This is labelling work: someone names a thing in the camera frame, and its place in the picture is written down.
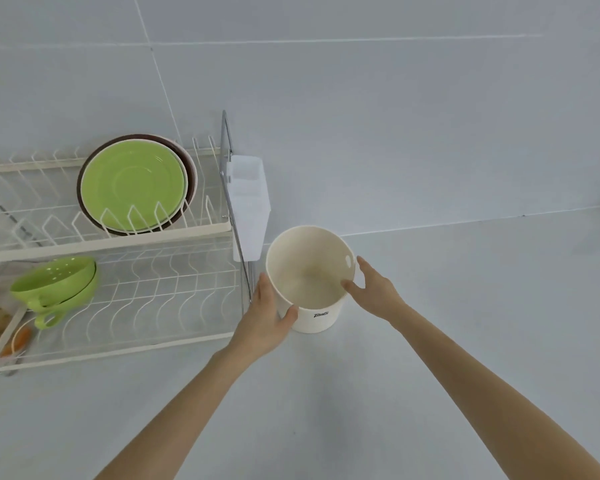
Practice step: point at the person's right hand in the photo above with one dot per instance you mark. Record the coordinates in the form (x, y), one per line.
(377, 294)

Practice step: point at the person's left hand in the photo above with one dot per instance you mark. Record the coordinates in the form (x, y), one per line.
(260, 324)

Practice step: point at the person's left thumb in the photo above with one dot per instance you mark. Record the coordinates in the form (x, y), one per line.
(289, 315)

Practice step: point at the person's right thumb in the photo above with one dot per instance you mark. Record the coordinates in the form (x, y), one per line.
(351, 285)

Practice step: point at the cream round plastic container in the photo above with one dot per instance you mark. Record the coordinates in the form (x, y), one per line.
(320, 314)

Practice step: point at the person's right forearm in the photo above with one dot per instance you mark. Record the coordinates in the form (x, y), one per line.
(490, 394)

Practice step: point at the person's left forearm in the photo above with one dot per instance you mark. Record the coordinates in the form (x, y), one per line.
(180, 414)

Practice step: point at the white plastic cutlery holder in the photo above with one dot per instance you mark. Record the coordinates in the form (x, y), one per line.
(252, 204)

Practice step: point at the brown plate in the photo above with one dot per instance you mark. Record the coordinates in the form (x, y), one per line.
(186, 207)

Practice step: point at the pink plate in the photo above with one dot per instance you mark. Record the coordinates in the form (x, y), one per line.
(192, 172)

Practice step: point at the green plate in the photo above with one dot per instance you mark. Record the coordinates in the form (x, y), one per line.
(130, 184)

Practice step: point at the green colander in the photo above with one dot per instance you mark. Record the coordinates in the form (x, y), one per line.
(50, 282)

